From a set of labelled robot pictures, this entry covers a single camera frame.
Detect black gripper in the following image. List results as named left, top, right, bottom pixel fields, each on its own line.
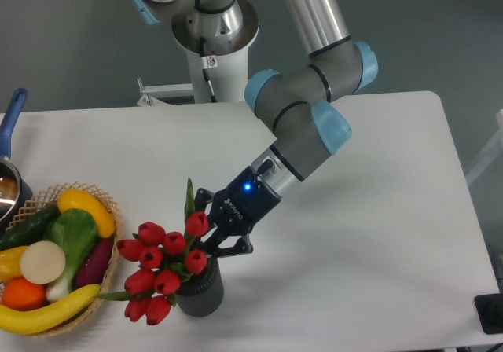
left=194, top=167, right=281, bottom=258

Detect red tulip bouquet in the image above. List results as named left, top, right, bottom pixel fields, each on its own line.
left=98, top=179, right=210, bottom=325

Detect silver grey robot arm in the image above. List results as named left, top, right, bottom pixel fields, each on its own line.
left=132, top=0, right=378, bottom=257

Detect dark grey ribbed vase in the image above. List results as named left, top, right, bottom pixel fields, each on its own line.
left=176, top=257, right=224, bottom=317

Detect purple sweet potato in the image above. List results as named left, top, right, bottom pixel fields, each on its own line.
left=74, top=237, right=113, bottom=288

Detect green bok choy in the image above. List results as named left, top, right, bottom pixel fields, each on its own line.
left=43, top=208, right=97, bottom=303

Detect yellow squash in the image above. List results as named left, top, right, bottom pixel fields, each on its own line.
left=57, top=188, right=116, bottom=238

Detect woven wicker basket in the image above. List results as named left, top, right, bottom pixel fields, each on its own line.
left=1, top=182, right=123, bottom=337

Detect beige round disc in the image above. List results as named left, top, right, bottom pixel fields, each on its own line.
left=20, top=240, right=66, bottom=284

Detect green cucumber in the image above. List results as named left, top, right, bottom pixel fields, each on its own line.
left=1, top=204, right=61, bottom=251

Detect yellow bell pepper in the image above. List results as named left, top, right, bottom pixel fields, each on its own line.
left=0, top=246, right=28, bottom=284

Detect orange fruit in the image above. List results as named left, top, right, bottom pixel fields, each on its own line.
left=1, top=277, right=46, bottom=311

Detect yellow banana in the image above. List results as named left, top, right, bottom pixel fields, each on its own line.
left=1, top=284, right=101, bottom=336

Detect black device at edge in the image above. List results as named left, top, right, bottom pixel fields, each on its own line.
left=474, top=293, right=502, bottom=335

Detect black cable on pedestal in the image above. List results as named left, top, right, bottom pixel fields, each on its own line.
left=198, top=36, right=218, bottom=104

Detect blue handled saucepan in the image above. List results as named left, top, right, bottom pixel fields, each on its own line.
left=1, top=88, right=32, bottom=234

